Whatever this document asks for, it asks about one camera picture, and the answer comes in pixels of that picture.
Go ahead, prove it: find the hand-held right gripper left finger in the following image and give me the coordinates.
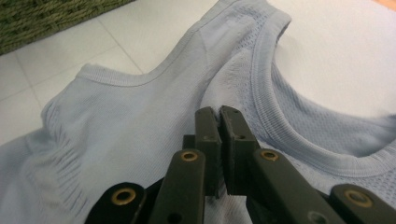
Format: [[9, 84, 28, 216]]
[[182, 105, 223, 199]]

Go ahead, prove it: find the green woven basket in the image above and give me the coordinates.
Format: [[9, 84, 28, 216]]
[[0, 0, 135, 57]]

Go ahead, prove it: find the light blue tank top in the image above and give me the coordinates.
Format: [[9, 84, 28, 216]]
[[0, 0, 396, 224]]

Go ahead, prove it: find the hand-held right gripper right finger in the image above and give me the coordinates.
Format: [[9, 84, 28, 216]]
[[219, 105, 262, 196]]

